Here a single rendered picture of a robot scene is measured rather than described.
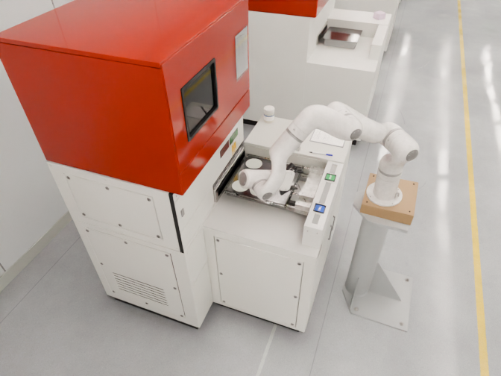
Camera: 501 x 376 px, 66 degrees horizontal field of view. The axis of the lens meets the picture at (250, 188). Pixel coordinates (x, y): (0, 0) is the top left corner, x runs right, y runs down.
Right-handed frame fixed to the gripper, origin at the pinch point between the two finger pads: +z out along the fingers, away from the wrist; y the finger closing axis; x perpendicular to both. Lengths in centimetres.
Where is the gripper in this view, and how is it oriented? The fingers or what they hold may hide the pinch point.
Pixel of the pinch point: (297, 179)
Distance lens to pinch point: 187.9
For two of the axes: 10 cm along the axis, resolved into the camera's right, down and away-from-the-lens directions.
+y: 2.7, -8.7, -4.1
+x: -5.0, -4.9, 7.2
